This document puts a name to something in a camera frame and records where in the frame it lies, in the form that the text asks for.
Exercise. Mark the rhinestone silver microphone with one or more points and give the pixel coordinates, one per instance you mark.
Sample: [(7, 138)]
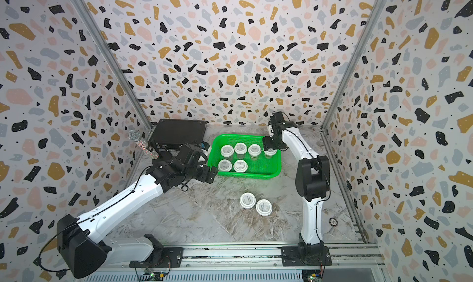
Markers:
[(137, 138)]

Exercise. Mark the black microphone stand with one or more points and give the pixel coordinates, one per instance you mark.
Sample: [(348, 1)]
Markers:
[(159, 153)]

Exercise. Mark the aluminium corner post left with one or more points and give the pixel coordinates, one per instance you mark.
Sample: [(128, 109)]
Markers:
[(101, 43)]

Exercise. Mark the green plastic basket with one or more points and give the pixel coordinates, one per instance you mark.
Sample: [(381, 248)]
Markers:
[(262, 168)]

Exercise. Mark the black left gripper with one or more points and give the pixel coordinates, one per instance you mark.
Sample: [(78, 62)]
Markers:
[(205, 176)]

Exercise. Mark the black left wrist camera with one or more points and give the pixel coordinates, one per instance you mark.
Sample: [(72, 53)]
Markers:
[(191, 153)]

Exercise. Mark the black ribbed hard case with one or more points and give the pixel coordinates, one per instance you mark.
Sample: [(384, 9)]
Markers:
[(170, 134)]

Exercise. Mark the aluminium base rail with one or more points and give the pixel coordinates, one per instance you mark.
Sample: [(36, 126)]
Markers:
[(258, 262)]

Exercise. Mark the aluminium corner post right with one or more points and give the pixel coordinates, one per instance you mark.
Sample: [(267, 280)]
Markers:
[(356, 56)]

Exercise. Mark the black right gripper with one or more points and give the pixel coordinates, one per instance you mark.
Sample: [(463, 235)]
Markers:
[(267, 145)]

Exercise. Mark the aluminium corner post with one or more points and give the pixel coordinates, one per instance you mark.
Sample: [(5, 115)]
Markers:
[(356, 56), (101, 43)]

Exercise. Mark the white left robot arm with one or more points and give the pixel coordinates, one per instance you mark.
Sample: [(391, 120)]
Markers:
[(82, 241)]

